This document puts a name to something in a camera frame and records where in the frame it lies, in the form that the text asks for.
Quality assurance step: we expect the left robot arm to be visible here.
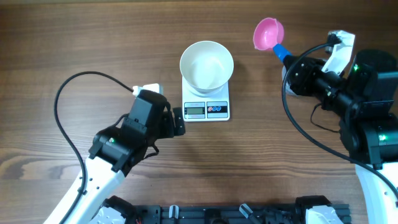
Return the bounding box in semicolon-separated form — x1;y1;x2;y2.
46;90;185;223

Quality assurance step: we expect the white digital kitchen scale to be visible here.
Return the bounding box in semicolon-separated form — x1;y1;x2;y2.
182;78;230;122

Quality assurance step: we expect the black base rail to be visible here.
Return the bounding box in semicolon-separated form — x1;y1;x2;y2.
90;195;352;224

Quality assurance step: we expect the black camera cable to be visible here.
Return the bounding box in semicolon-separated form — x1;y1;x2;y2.
281;42;398;203
53;71;135;224

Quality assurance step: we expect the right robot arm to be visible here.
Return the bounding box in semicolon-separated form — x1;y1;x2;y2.
283;49;397;223

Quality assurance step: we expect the clear plastic food container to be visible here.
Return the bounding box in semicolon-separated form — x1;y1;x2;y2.
282;66;297;96

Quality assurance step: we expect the pink scoop blue handle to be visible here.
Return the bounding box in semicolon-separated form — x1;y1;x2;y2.
252;17;290;62

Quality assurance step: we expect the black left camera cable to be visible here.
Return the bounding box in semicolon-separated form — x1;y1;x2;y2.
53;71;135;224

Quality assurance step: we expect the black right camera cable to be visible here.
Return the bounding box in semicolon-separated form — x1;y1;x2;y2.
281;42;398;203

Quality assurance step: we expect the white round bowl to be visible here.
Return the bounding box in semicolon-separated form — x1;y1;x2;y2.
179;40;234;93

